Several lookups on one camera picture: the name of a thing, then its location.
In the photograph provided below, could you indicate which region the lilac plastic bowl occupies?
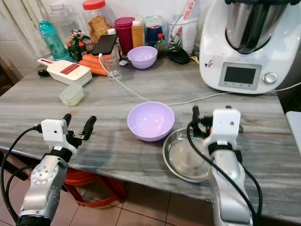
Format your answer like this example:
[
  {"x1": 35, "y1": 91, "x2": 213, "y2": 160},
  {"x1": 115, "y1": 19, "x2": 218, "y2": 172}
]
[
  {"x1": 127, "y1": 45, "x2": 158, "y2": 70},
  {"x1": 127, "y1": 101, "x2": 175, "y2": 143}
]

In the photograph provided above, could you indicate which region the small clear food container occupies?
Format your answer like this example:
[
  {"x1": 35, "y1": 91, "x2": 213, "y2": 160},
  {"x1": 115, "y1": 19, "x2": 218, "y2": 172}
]
[{"x1": 59, "y1": 83, "x2": 85, "y2": 107}]

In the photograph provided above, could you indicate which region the stainless steel bowl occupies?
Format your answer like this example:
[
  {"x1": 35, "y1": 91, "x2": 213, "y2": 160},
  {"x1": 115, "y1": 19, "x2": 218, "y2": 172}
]
[{"x1": 162, "y1": 128, "x2": 215, "y2": 184}]

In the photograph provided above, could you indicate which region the white mandoline slicer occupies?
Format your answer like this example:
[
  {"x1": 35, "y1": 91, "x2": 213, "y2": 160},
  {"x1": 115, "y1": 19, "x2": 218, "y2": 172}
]
[{"x1": 36, "y1": 57, "x2": 93, "y2": 86}]

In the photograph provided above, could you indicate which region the red plastic stool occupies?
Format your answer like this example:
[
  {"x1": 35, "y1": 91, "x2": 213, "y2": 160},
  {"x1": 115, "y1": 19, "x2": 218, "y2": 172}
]
[{"x1": 63, "y1": 168, "x2": 128, "y2": 209}]

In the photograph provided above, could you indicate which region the orange carrot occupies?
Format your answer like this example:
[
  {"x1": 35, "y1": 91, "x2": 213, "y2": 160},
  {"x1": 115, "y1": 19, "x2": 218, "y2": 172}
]
[
  {"x1": 81, "y1": 53, "x2": 107, "y2": 66},
  {"x1": 79, "y1": 62, "x2": 109, "y2": 76}
]

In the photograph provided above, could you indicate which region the white kitchen cooking machine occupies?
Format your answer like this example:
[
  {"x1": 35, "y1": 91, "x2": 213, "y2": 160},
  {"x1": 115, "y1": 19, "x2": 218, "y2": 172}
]
[{"x1": 198, "y1": 0, "x2": 301, "y2": 95}]

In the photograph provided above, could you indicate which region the clear drinking glass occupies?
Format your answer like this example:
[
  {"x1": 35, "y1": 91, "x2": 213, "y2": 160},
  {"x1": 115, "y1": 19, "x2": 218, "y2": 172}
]
[{"x1": 104, "y1": 45, "x2": 122, "y2": 82}]

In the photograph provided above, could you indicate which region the green and red snack packet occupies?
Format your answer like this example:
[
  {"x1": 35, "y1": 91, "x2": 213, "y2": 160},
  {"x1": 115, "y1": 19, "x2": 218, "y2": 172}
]
[{"x1": 65, "y1": 30, "x2": 90, "y2": 62}]

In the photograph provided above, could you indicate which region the teal plastic bottle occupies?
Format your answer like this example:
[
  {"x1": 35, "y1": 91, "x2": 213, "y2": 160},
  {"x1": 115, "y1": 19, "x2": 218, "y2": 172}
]
[{"x1": 38, "y1": 20, "x2": 69, "y2": 61}]

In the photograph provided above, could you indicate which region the small dark red-capped bottle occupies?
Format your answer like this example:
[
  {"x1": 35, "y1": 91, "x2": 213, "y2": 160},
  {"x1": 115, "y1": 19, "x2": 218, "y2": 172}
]
[{"x1": 155, "y1": 32, "x2": 167, "y2": 57}]

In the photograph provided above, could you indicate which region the black smartphone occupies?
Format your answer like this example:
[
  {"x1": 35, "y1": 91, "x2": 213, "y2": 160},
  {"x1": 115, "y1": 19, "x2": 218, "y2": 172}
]
[{"x1": 93, "y1": 33, "x2": 119, "y2": 57}]

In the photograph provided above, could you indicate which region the magenta tumbler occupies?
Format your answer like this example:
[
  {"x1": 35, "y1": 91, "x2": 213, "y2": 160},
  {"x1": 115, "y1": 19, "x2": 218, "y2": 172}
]
[{"x1": 114, "y1": 16, "x2": 136, "y2": 57}]

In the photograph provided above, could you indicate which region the blue jar clear lid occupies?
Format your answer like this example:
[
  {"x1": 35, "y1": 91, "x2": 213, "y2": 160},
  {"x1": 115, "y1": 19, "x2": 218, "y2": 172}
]
[{"x1": 144, "y1": 15, "x2": 165, "y2": 47}]

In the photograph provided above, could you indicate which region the clear plastic jar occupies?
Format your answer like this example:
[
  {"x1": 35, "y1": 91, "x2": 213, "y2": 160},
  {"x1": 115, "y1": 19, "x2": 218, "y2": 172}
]
[{"x1": 49, "y1": 2, "x2": 84, "y2": 41}]

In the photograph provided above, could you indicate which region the red-lidded snack jar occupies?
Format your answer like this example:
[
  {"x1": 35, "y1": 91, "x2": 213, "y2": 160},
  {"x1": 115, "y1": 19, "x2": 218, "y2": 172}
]
[{"x1": 82, "y1": 0, "x2": 114, "y2": 46}]

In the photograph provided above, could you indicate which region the red and white packet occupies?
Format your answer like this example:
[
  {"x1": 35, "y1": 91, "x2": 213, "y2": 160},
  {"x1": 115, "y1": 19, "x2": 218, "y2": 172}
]
[{"x1": 178, "y1": 0, "x2": 198, "y2": 34}]

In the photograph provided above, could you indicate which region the orange bottle white cap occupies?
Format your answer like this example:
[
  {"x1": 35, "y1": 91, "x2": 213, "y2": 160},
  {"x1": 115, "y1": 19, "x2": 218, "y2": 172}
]
[{"x1": 131, "y1": 17, "x2": 144, "y2": 48}]

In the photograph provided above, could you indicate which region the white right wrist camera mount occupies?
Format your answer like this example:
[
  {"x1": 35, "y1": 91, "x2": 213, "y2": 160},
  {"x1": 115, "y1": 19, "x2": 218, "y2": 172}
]
[{"x1": 209, "y1": 108, "x2": 242, "y2": 147}]

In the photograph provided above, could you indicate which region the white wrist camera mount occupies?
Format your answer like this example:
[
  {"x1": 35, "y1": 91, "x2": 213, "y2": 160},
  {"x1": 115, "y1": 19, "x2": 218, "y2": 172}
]
[
  {"x1": 40, "y1": 119, "x2": 76, "y2": 153},
  {"x1": 209, "y1": 108, "x2": 242, "y2": 147}
]

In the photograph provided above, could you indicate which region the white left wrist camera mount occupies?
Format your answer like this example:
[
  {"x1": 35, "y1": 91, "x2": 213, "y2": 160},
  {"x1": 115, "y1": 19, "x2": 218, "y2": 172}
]
[{"x1": 40, "y1": 119, "x2": 76, "y2": 153}]

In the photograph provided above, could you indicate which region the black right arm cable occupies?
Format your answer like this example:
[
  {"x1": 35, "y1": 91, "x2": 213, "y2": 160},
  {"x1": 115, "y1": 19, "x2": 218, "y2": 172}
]
[{"x1": 185, "y1": 120, "x2": 263, "y2": 226}]

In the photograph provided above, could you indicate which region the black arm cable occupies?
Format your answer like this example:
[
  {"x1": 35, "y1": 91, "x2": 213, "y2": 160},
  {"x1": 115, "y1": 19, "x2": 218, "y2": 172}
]
[
  {"x1": 185, "y1": 120, "x2": 263, "y2": 226},
  {"x1": 0, "y1": 124, "x2": 44, "y2": 226}
]

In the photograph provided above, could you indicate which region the white charging cable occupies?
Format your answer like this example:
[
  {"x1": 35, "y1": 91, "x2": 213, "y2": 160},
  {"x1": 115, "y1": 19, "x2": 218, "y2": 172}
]
[{"x1": 98, "y1": 53, "x2": 301, "y2": 107}]

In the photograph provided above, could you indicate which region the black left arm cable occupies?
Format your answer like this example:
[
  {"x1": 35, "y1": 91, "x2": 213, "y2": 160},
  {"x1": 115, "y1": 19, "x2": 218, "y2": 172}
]
[{"x1": 0, "y1": 124, "x2": 44, "y2": 226}]

